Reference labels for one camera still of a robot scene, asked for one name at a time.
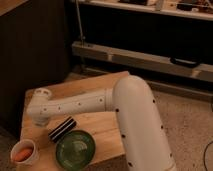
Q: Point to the black striped eraser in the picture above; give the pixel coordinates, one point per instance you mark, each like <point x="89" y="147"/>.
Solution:
<point x="62" y="129"/>

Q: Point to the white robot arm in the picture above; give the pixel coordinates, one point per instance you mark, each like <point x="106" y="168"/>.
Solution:
<point x="143" y="136"/>

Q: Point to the green plate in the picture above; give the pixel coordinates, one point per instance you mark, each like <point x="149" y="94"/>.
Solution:
<point x="75" y="150"/>

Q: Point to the dark wooden cabinet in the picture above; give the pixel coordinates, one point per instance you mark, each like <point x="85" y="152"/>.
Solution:
<point x="33" y="53"/>

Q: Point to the vertical metal pole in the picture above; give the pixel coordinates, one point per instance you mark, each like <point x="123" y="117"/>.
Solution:
<point x="79" y="22"/>

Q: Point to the white cup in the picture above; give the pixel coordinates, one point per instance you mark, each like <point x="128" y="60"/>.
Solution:
<point x="22" y="144"/>

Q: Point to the orange carrot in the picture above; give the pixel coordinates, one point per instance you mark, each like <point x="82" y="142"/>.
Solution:
<point x="23" y="155"/>

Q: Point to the upper cluttered shelf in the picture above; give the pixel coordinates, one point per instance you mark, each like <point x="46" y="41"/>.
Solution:
<point x="148" y="9"/>

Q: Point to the black handle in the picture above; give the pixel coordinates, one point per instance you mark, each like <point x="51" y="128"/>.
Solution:
<point x="184" y="63"/>

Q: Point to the metal shelf rail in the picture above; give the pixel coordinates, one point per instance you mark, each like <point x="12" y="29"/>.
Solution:
<point x="156" y="63"/>

